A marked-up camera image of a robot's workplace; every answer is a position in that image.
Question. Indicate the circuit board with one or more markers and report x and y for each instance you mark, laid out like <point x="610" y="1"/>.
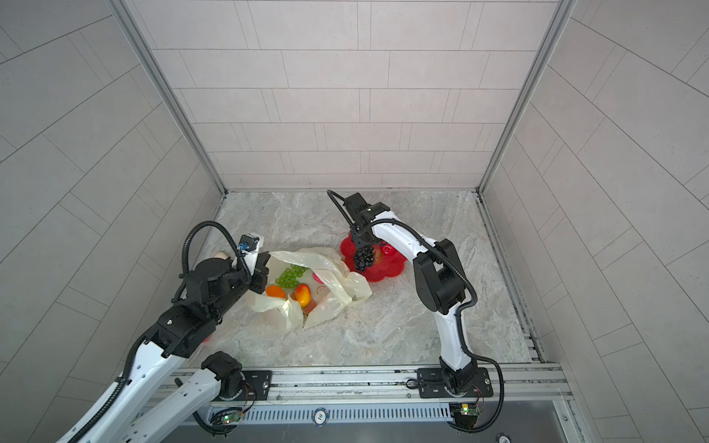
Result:
<point x="227" y="417"/>
<point x="464" y="415"/>

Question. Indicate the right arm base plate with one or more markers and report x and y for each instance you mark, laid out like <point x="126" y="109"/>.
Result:
<point x="439" y="383"/>

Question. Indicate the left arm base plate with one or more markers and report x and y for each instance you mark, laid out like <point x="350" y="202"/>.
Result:
<point x="254" y="386"/>

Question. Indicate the aluminium mounting rail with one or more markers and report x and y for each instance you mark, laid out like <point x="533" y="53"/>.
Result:
<point x="386" y="384"/>

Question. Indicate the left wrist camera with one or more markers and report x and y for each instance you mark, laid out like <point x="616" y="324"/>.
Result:
<point x="248" y="243"/>

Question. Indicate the orange tangerine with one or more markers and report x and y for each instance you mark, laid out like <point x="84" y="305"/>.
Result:
<point x="276" y="291"/>

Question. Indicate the black grape bunch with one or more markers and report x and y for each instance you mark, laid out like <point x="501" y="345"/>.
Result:
<point x="364" y="258"/>

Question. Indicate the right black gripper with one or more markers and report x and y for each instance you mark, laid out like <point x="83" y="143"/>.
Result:
<point x="358" y="239"/>

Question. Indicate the green grape bunch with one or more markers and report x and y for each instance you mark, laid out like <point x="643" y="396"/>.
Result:
<point x="289" y="279"/>

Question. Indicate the cream plastic fruit bag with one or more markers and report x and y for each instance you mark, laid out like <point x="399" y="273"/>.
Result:
<point x="342" y="289"/>

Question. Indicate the red flower-shaped plate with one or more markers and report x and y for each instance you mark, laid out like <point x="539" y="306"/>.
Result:
<point x="382" y="269"/>

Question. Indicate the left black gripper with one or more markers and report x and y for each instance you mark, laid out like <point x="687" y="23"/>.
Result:
<point x="260" y="273"/>

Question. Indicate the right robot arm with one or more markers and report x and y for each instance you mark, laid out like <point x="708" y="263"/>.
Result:
<point x="440" y="282"/>

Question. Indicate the yellow red mango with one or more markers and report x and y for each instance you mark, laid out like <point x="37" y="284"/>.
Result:
<point x="302" y="295"/>

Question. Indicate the right circuit board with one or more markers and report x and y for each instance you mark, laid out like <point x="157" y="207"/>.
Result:
<point x="464" y="415"/>

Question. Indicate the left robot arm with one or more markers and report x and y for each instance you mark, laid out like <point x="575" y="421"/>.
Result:
<point x="206" y="293"/>

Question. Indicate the left circuit board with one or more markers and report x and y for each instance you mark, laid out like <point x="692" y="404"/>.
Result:
<point x="227" y="417"/>

